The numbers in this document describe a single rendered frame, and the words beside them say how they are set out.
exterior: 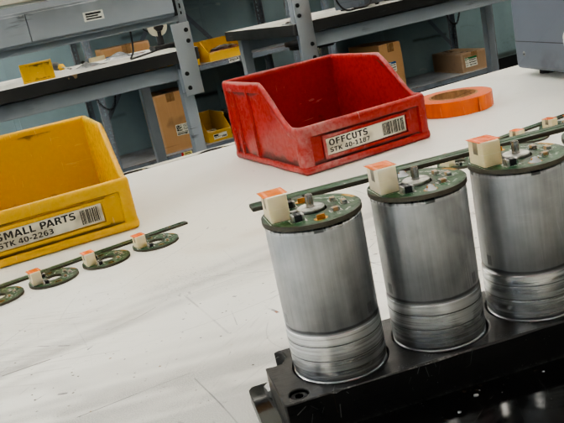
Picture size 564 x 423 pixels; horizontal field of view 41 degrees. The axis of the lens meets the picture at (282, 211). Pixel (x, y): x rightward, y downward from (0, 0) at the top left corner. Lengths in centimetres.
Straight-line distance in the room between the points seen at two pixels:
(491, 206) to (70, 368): 17
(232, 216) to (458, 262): 25
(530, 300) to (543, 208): 2
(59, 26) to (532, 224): 229
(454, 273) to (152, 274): 20
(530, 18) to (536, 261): 51
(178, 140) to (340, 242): 414
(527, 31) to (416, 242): 53
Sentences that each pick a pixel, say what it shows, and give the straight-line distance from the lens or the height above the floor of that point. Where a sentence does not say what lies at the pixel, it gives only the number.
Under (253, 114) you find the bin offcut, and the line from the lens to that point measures 54.
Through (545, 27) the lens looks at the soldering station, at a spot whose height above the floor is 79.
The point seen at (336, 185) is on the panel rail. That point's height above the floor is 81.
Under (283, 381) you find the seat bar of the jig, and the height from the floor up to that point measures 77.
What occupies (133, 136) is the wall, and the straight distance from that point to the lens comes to 468.
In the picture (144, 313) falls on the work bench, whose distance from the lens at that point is 32.
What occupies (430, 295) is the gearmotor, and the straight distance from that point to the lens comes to 19.
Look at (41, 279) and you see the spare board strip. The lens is 39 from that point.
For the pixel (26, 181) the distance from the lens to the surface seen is 56.
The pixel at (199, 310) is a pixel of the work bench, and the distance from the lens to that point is 31.
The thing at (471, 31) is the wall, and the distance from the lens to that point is 574.
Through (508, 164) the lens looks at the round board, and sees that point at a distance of 20.
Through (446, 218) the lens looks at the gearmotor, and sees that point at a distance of 19.
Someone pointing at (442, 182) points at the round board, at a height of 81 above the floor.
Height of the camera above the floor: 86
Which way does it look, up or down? 16 degrees down
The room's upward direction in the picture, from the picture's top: 12 degrees counter-clockwise
